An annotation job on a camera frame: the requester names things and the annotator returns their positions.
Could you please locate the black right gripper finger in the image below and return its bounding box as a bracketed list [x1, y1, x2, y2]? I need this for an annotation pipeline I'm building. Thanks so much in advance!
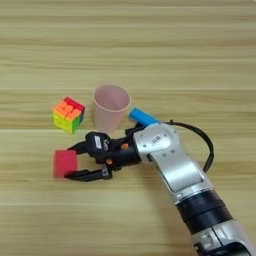
[64, 166, 113, 183]
[66, 141, 91, 155]

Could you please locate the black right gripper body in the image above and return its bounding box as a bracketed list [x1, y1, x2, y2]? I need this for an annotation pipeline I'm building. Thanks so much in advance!
[95, 123, 143, 173]

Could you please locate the red block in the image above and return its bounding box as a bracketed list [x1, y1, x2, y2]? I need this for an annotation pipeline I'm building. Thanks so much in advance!
[53, 149, 79, 179]

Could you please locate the pink plastic cup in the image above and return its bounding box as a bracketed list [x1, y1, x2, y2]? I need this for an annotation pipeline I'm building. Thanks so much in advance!
[92, 84, 132, 134]

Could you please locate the blue rectangular block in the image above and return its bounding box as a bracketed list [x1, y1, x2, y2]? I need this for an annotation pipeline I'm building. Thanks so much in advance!
[128, 107, 161, 127]

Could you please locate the black box with white label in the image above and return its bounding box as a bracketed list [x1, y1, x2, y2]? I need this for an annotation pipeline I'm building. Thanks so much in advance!
[84, 131, 113, 158]

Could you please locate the multicolour puzzle cube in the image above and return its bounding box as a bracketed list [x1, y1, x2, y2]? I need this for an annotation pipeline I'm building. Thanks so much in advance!
[52, 96, 86, 135]

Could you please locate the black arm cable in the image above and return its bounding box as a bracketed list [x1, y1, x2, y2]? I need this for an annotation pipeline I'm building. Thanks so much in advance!
[165, 119, 215, 174]

